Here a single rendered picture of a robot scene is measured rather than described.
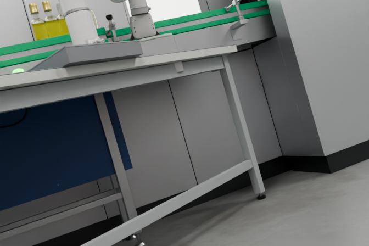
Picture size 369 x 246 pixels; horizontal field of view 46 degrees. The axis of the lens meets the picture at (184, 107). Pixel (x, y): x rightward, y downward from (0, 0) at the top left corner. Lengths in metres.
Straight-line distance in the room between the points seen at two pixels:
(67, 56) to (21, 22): 0.90
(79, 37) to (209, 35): 0.83
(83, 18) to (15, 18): 0.72
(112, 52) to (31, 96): 0.31
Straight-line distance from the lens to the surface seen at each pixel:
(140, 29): 1.86
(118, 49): 1.50
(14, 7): 2.27
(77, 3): 1.60
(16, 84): 1.30
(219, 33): 2.22
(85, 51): 1.41
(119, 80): 1.57
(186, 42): 2.14
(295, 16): 2.27
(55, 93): 1.41
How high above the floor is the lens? 0.52
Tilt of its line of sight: level
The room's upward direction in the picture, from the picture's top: 16 degrees counter-clockwise
